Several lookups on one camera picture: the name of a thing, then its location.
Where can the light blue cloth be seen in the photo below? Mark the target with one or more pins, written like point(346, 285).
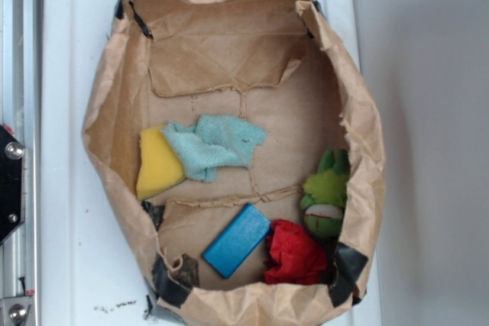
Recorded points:
point(213, 141)

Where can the red crumpled cloth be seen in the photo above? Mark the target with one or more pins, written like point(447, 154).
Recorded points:
point(295, 257)

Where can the brown paper bag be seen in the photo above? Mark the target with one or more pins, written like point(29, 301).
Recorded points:
point(277, 64)

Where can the yellow sponge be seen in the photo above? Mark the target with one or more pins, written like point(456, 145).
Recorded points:
point(160, 168)

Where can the green plush toy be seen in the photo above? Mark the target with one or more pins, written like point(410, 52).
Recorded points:
point(325, 195)

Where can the blue rectangular block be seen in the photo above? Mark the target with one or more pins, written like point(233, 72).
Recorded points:
point(237, 241)

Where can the white plastic bin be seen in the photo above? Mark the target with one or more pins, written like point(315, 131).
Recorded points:
point(88, 273)

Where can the black metal bracket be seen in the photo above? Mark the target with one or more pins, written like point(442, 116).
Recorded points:
point(11, 184)

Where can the aluminium frame rail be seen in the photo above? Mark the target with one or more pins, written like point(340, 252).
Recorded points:
point(21, 46)

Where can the silver corner bracket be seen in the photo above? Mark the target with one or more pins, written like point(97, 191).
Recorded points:
point(15, 310)

